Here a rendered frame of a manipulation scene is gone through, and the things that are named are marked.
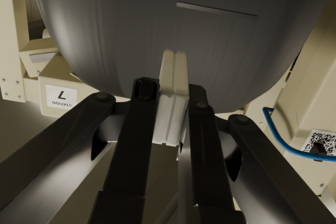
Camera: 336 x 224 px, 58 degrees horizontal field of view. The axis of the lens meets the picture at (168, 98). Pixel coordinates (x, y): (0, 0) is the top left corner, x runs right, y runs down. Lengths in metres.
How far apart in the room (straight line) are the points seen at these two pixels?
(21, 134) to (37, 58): 2.74
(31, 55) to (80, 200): 2.18
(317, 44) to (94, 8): 0.45
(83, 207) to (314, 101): 2.65
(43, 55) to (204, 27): 0.82
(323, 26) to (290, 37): 0.32
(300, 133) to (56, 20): 0.49
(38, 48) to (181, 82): 0.93
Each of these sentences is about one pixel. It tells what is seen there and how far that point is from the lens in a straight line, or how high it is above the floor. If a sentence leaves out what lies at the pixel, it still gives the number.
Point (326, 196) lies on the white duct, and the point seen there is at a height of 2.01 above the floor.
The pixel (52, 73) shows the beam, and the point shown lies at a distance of 0.94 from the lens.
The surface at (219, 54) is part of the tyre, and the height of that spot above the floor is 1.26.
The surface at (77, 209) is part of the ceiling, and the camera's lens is 3.04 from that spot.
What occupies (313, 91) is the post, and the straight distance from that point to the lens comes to 0.61.
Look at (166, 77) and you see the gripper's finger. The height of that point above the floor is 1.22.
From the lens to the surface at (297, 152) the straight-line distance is 0.65.
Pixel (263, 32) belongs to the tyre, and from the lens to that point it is 0.29.
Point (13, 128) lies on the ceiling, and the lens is 3.86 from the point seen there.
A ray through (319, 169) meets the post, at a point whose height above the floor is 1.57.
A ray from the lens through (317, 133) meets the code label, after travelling 0.66.
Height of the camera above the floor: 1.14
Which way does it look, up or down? 35 degrees up
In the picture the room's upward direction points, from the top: 168 degrees counter-clockwise
